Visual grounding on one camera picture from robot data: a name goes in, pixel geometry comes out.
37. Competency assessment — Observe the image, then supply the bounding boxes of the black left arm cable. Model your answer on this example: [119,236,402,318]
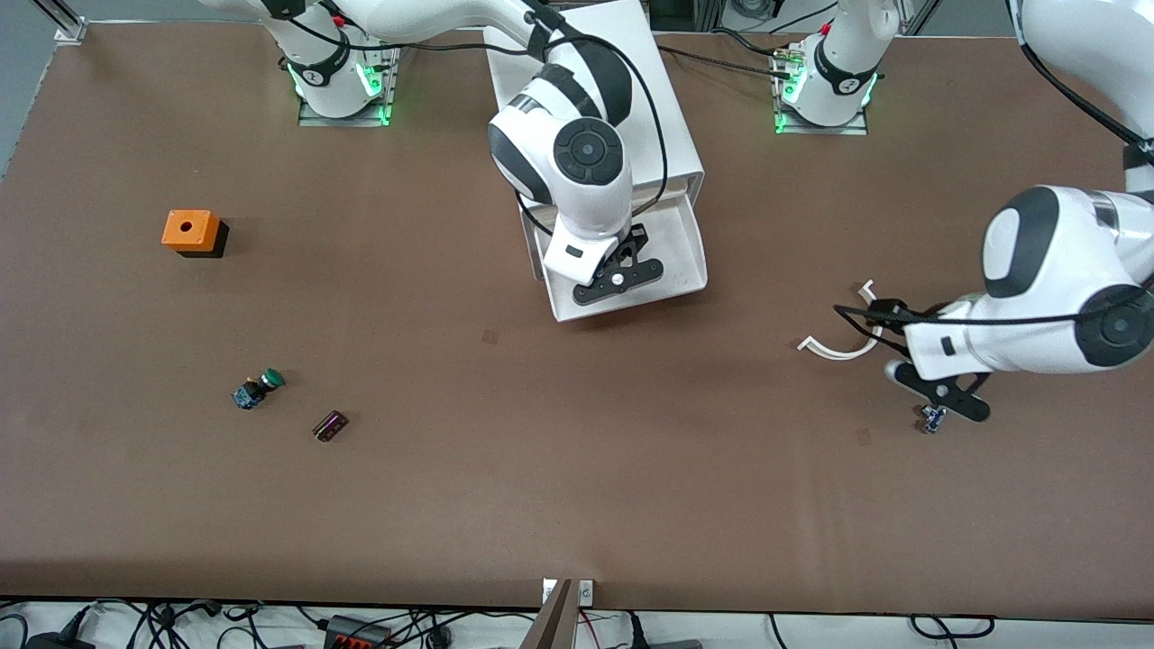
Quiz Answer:
[833,0,1154,331]

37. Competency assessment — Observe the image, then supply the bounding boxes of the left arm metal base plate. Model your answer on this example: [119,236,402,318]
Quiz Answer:
[772,52,870,137]

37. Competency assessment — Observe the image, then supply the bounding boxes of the black floor cable loop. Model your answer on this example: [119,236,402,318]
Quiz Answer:
[909,614,997,642]

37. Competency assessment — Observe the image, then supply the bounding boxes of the black left camera mount bracket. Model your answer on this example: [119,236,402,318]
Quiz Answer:
[891,359,993,424]

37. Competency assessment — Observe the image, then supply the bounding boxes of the green push button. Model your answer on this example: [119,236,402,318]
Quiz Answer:
[232,368,287,412]

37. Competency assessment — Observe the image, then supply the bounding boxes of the black right camera mount bracket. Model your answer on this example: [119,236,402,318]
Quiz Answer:
[572,256,665,307]

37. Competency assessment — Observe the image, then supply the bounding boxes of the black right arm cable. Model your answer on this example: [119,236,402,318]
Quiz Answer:
[261,0,670,237]

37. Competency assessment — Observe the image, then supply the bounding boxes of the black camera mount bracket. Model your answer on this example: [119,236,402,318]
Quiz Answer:
[572,256,665,307]
[891,359,993,424]

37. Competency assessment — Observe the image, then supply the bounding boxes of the black power strip orange sockets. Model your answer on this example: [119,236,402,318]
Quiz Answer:
[324,614,395,649]

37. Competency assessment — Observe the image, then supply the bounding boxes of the orange box with hole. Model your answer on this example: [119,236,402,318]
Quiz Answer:
[161,209,230,261]

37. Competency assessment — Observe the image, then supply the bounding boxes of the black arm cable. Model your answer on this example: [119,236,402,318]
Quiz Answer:
[261,0,670,237]
[833,0,1154,331]

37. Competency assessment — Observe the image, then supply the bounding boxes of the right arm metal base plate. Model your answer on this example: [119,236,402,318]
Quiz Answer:
[297,40,402,128]

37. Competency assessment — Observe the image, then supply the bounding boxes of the wooden post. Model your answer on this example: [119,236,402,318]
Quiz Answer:
[519,578,579,649]

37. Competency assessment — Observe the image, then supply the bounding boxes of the white drawer with black handle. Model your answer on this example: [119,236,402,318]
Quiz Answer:
[538,191,710,325]

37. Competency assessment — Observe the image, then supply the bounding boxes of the white curved plastic strip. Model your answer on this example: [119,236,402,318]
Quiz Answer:
[797,279,886,362]

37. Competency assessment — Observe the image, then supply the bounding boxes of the black cable on table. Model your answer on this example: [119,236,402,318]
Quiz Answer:
[656,42,796,78]

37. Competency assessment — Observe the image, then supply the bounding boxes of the white drawer cabinet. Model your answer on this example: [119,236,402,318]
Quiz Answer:
[484,0,707,228]

